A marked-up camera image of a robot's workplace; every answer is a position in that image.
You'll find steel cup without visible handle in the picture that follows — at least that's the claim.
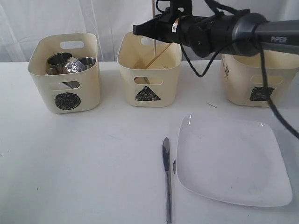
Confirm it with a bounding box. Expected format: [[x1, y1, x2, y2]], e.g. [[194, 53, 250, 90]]
[[46, 52, 72, 75]]

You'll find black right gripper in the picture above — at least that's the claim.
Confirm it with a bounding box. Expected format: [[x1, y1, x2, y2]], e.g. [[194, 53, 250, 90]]
[[133, 14, 184, 43]]

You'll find cream bin with triangle mark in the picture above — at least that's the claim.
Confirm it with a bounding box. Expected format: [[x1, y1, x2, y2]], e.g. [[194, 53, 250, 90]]
[[118, 32, 182, 107]]

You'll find cream bin with square mark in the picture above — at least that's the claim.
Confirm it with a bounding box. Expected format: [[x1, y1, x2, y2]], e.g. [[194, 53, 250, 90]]
[[221, 50, 299, 107]]

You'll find white square plate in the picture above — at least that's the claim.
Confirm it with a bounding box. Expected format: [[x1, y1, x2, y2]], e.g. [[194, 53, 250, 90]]
[[176, 114, 293, 207]]

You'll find white backdrop curtain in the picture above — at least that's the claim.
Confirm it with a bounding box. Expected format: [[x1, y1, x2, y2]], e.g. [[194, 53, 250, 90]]
[[0, 0, 299, 63]]

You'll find steel bowl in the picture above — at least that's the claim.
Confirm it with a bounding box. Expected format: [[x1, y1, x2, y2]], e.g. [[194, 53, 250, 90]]
[[63, 57, 87, 89]]

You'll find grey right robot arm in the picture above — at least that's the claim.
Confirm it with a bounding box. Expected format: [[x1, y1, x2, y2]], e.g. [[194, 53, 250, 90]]
[[133, 13, 299, 58]]

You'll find steel table knife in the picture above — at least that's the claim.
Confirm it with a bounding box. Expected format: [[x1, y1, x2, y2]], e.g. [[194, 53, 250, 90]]
[[162, 137, 172, 224]]

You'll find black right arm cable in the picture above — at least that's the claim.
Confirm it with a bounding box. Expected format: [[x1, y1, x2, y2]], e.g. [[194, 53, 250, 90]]
[[155, 0, 299, 138]]

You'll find cream bin with circle mark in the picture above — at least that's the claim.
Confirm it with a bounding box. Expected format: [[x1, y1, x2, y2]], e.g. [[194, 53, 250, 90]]
[[28, 33, 100, 114]]

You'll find steel cup with wire handle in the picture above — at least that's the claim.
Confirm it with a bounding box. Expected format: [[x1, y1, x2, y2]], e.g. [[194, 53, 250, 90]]
[[78, 57, 97, 69]]

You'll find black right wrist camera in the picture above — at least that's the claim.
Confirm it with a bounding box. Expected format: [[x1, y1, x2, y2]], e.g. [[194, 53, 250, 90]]
[[170, 0, 193, 15]]

